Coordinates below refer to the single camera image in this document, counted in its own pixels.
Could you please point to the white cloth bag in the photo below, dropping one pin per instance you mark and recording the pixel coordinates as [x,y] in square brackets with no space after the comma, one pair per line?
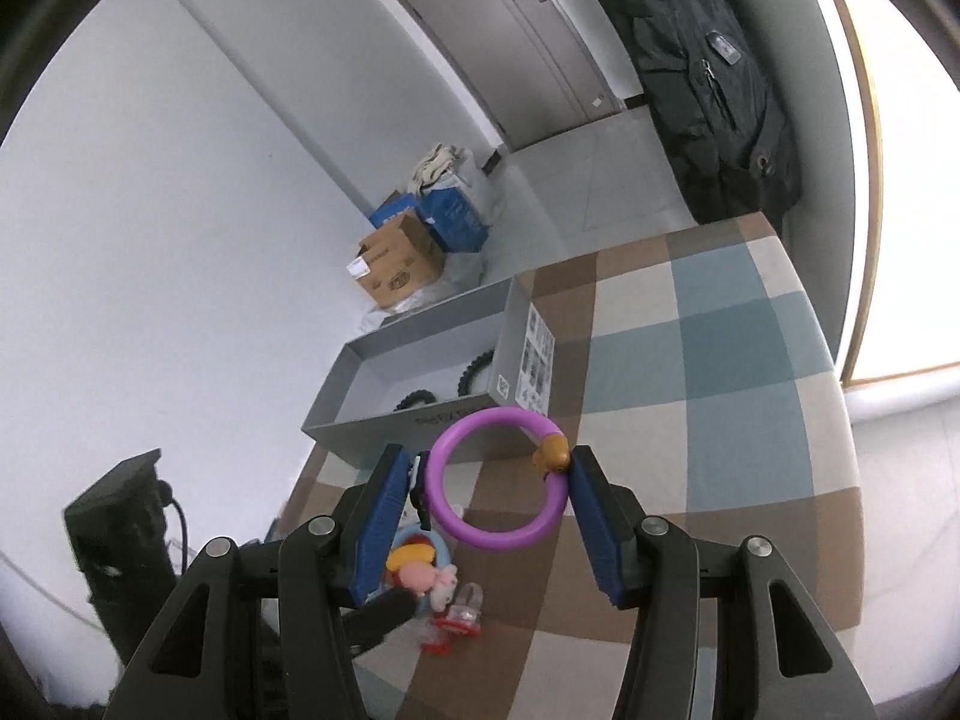
[435,165]

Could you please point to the grey cardboard box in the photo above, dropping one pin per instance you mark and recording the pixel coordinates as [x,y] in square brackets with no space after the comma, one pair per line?
[420,349]

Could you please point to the black backpack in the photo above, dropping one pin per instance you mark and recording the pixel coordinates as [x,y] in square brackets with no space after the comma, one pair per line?
[697,82]

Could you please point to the red and clear hair clip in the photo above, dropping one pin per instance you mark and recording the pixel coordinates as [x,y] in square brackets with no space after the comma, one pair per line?
[459,609]

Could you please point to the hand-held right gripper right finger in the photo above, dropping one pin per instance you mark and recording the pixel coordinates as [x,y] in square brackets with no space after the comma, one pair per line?
[596,529]

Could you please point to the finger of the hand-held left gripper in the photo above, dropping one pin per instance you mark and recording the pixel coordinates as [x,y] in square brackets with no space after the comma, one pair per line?
[379,615]

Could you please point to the grey door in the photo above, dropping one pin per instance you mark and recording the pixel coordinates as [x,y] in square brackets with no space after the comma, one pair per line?
[495,37]

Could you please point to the checked tablecloth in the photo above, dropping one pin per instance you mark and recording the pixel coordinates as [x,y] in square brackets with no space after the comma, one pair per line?
[697,405]

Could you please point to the brown cardboard box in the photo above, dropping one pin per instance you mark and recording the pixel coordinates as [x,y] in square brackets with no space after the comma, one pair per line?
[397,262]

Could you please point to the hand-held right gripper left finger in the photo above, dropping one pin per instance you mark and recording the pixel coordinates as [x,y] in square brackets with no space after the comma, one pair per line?
[381,521]

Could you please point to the small blue box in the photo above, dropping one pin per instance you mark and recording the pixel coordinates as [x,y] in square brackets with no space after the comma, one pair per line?
[394,210]

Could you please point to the large blue box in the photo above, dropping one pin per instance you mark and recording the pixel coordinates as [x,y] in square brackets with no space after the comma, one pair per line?
[454,217]

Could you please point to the window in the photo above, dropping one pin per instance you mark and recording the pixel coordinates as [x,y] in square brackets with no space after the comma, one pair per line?
[900,165]

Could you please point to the yellow and pink toy charm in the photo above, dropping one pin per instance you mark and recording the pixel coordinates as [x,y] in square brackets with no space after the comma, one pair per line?
[412,559]

